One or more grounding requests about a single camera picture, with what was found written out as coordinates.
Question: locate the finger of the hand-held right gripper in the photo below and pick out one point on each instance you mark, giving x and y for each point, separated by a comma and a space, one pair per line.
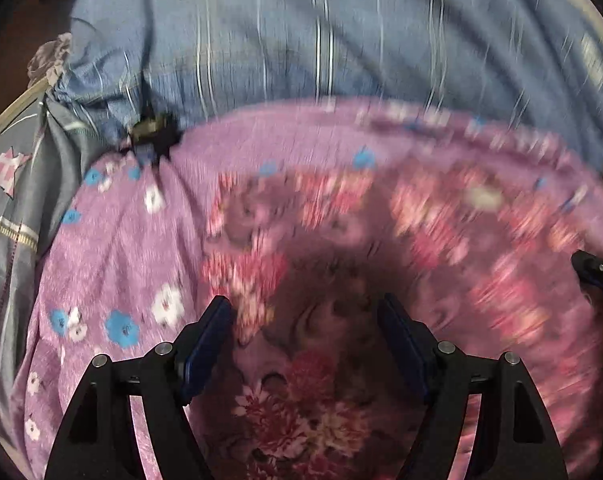
594, 270

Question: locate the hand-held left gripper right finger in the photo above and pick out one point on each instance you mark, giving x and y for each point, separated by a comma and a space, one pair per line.
404, 347

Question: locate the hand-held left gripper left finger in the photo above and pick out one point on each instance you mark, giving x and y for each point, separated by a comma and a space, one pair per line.
209, 347

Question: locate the maroon floral garment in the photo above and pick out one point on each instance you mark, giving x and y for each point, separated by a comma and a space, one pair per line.
331, 270

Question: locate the purple flowered blanket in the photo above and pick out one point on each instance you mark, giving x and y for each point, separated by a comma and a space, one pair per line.
131, 240

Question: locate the small dark object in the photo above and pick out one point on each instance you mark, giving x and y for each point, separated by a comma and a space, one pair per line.
154, 135

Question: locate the grey star-print cloth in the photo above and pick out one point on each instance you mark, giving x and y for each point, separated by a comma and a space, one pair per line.
21, 200

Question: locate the blue plaid bedsheet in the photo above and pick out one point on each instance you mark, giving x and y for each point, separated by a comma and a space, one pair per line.
331, 35

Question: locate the grey floral cloth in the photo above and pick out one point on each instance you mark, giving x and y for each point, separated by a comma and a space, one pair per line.
48, 57

